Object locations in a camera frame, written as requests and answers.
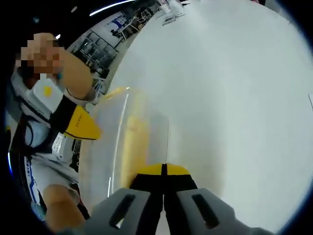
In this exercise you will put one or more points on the clear plastic storage box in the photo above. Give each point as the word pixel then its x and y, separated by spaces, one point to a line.
pixel 105 151

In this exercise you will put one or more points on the ceiling light strip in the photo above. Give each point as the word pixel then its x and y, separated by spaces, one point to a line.
pixel 110 7

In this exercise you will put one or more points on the blue and white board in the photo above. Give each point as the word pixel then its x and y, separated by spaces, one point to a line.
pixel 118 24

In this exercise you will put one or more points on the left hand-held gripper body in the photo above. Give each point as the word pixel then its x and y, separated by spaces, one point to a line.
pixel 47 94

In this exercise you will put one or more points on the person in white printed shirt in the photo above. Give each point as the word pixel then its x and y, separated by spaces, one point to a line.
pixel 49 171

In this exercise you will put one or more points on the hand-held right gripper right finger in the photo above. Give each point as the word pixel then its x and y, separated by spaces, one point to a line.
pixel 190 210

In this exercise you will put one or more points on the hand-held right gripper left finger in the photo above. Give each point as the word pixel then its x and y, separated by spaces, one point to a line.
pixel 127 210

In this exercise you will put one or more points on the clear lid with yellow latches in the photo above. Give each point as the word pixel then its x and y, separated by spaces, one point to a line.
pixel 115 92

